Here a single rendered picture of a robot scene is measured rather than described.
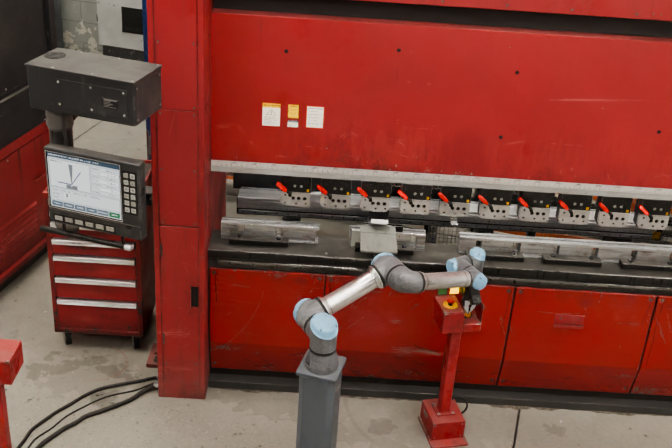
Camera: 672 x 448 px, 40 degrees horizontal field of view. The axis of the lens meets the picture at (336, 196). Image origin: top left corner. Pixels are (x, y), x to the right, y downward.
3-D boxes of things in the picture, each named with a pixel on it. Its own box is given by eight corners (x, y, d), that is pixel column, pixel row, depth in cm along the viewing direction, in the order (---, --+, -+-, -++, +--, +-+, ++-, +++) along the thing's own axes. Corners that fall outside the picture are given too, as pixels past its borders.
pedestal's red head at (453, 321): (441, 334, 448) (445, 303, 440) (431, 315, 462) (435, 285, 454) (480, 331, 453) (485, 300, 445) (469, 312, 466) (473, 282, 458)
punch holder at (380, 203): (359, 210, 465) (362, 181, 458) (359, 203, 473) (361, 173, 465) (389, 212, 465) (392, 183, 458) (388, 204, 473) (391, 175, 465)
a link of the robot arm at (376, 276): (301, 323, 395) (406, 260, 408) (286, 305, 406) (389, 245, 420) (309, 342, 402) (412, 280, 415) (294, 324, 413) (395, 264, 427)
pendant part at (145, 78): (39, 243, 416) (21, 62, 378) (68, 219, 437) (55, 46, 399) (140, 266, 404) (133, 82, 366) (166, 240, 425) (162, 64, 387)
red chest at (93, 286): (55, 351, 525) (41, 194, 480) (79, 302, 570) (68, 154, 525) (143, 356, 525) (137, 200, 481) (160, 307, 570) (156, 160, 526)
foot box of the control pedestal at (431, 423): (431, 449, 471) (434, 431, 466) (417, 417, 493) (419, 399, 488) (468, 445, 476) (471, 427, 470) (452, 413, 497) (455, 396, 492)
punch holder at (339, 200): (319, 208, 465) (321, 178, 457) (320, 200, 472) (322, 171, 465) (349, 210, 465) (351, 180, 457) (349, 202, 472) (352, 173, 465)
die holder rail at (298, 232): (220, 238, 475) (220, 222, 471) (222, 232, 481) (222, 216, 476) (317, 244, 476) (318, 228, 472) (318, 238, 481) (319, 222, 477)
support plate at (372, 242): (360, 252, 449) (360, 250, 448) (360, 226, 472) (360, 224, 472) (397, 254, 449) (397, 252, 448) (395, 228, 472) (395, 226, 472)
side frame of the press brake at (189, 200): (158, 397, 494) (145, -34, 391) (184, 308, 571) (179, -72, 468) (204, 400, 495) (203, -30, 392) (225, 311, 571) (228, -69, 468)
